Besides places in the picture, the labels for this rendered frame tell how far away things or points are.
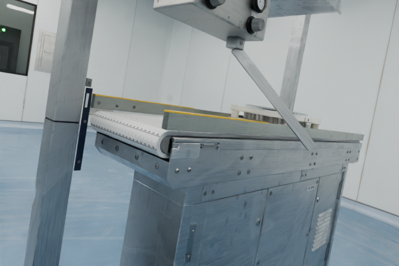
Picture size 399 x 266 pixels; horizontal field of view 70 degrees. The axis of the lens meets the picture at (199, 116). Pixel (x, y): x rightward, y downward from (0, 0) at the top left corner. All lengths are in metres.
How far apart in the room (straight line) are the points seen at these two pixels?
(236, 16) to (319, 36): 3.66
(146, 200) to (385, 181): 3.21
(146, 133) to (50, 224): 0.36
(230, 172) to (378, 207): 3.18
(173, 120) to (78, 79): 0.30
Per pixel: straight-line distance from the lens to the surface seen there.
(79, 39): 0.72
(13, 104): 5.49
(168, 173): 0.53
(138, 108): 0.78
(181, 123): 0.51
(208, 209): 0.73
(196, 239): 0.74
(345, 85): 3.89
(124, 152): 0.64
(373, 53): 3.88
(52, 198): 0.76
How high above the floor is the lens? 0.92
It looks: 3 degrees down
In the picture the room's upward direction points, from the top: 10 degrees clockwise
